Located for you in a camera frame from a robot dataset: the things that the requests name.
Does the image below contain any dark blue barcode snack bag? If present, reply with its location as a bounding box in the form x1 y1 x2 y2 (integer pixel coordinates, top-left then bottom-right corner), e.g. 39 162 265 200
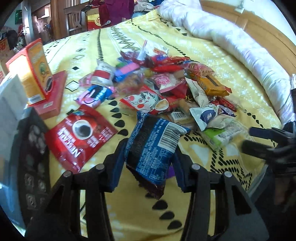
124 111 190 199

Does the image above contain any purple snack packet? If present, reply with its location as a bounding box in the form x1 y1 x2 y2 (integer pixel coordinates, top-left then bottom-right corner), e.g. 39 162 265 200
166 164 175 179

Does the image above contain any black icon-printed box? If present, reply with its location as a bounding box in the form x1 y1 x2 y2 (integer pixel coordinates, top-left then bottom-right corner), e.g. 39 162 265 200
1 108 51 228

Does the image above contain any red Nescafe coffee bag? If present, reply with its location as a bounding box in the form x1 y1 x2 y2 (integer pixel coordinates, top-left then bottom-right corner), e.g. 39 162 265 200
45 104 117 174

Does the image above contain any yellow patterned bedspread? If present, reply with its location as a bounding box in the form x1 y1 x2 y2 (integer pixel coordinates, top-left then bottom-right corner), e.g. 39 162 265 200
43 9 284 239

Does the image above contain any orange yellow biscuit packet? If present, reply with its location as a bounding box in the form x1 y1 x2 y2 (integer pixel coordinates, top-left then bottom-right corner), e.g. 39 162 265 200
192 75 229 97

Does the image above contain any flat red box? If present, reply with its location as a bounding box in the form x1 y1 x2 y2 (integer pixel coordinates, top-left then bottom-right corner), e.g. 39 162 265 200
31 70 68 120

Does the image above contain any wooden headboard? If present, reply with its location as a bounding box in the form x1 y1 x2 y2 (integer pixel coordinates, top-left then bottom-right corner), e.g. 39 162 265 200
201 1 295 75

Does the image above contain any white grey carton box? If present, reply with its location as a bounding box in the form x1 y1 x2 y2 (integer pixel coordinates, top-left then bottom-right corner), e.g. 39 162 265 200
1 73 28 160

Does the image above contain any blue pink Oreo packet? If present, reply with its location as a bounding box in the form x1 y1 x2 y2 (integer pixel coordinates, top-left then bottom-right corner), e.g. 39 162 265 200
75 85 113 108

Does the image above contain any pink flamingo snack packet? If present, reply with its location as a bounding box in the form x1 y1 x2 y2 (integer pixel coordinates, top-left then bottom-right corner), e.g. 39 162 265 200
149 73 185 93

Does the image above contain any orange red tea box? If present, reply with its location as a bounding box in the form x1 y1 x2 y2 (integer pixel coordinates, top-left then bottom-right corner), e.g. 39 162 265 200
6 38 53 105

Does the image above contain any white duvet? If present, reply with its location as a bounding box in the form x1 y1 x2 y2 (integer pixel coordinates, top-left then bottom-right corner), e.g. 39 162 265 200
157 1 295 124

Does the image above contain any wooden chair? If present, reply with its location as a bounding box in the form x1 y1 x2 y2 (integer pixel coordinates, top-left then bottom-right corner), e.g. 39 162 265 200
64 2 88 36

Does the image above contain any red yellow gift bag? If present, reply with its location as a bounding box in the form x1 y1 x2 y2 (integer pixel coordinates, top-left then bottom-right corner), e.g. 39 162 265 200
87 13 101 31

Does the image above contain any maroon clothing pile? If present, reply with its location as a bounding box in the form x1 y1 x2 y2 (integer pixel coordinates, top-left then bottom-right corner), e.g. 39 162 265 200
99 0 134 27

